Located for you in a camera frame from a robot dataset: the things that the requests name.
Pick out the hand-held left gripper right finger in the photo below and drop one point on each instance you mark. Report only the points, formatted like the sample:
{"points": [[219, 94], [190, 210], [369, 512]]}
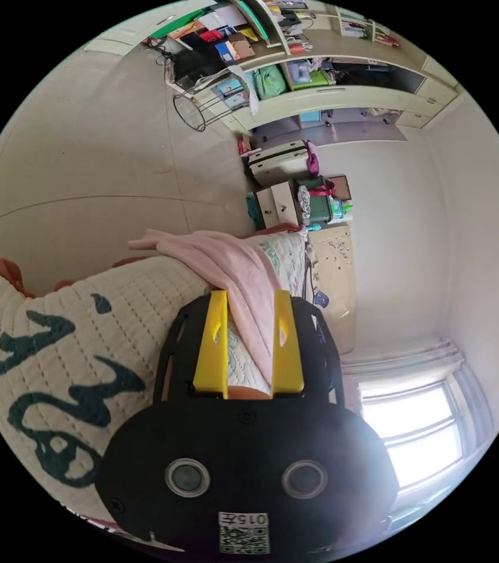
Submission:
{"points": [[288, 356]]}

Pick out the pink hoodie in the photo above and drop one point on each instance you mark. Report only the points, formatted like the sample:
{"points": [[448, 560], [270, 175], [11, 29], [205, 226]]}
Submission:
{"points": [[240, 272]]}

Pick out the window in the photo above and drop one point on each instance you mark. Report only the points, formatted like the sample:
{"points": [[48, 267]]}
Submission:
{"points": [[420, 435]]}

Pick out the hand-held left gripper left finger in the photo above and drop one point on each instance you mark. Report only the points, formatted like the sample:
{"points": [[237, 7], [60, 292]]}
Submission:
{"points": [[210, 352]]}

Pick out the green storage box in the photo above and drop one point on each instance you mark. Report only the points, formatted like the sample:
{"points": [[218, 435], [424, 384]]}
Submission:
{"points": [[319, 198]]}

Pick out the white wall shelf unit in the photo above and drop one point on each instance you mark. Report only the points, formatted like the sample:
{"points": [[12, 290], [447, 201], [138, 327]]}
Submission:
{"points": [[346, 94]]}

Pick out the white bedside cabinet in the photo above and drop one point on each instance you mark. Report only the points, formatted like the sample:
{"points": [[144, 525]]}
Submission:
{"points": [[277, 202]]}

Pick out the bed with white printed quilt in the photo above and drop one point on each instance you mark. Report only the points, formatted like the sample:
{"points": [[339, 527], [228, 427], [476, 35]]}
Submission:
{"points": [[99, 286]]}

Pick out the white suitcase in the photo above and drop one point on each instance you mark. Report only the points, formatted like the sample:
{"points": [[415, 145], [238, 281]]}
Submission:
{"points": [[275, 162]]}

